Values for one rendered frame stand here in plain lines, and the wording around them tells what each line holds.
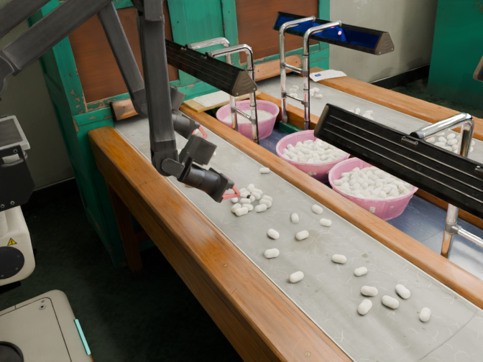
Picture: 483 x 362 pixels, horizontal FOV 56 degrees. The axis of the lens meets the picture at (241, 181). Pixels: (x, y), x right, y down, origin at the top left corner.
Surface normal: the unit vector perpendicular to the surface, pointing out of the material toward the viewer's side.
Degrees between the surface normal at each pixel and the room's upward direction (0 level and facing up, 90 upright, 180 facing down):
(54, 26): 82
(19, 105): 90
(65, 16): 76
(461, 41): 90
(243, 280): 0
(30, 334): 0
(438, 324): 0
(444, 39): 90
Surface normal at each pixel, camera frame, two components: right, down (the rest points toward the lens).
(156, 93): 0.31, 0.27
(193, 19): 0.52, 0.39
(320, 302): -0.08, -0.86
